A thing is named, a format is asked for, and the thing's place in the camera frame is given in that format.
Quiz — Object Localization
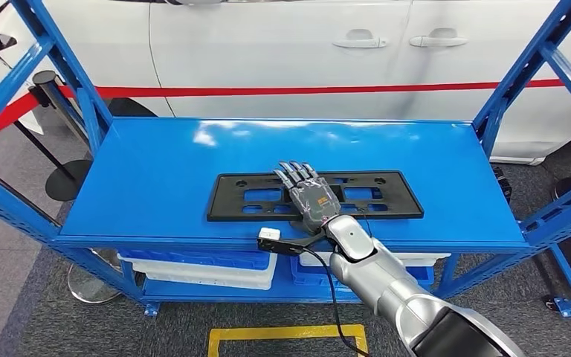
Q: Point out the red barrier belt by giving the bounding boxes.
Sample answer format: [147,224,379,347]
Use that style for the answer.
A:
[0,76,571,148]

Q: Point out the black camera cable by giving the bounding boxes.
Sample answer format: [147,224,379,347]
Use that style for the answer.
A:
[304,248,371,357]

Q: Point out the blue metal shelf rack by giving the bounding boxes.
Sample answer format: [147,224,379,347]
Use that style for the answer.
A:
[0,0,571,319]

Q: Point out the blue plastic bin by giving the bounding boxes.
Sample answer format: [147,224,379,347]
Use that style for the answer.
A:
[290,256,435,292]
[117,248,273,272]

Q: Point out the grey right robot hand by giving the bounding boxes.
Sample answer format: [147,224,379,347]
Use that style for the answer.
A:
[273,160,343,235]

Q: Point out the black plastic plate frame part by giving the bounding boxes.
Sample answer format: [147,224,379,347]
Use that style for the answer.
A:
[206,170,425,222]

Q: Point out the white car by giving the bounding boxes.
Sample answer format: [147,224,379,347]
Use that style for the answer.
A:
[0,0,571,166]

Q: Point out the chrome round stand base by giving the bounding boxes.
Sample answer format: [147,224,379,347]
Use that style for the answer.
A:
[67,248,125,305]

